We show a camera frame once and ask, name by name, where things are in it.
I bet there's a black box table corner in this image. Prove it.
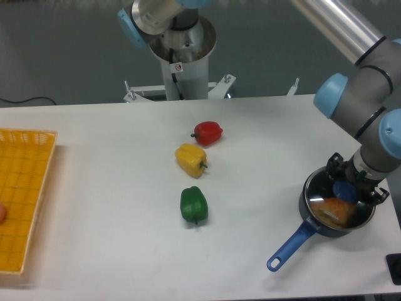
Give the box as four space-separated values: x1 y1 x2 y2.
385 253 401 285

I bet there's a red bell pepper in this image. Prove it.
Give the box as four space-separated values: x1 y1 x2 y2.
190 121 223 147

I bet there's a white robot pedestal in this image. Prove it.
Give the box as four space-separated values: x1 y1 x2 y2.
123 15 300 103

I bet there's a golden pastry turnover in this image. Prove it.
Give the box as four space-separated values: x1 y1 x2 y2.
310 198 357 229

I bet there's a green bell pepper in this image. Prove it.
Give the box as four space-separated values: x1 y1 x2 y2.
180 186 209 224

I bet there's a dark pot blue handle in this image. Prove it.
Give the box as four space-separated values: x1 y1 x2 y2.
266 166 377 273

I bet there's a black cable on floor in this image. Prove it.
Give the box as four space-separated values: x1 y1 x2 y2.
0 96 58 105

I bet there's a yellow bell pepper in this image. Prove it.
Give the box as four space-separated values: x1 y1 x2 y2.
175 144 207 179

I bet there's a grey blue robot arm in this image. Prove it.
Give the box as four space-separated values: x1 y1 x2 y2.
117 1 400 206

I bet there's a yellow woven basket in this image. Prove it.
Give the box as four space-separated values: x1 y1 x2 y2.
1 128 58 275

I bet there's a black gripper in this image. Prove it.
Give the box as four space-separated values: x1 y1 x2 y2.
325 152 389 204

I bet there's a glass lid blue knob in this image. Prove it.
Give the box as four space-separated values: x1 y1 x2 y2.
299 167 375 236

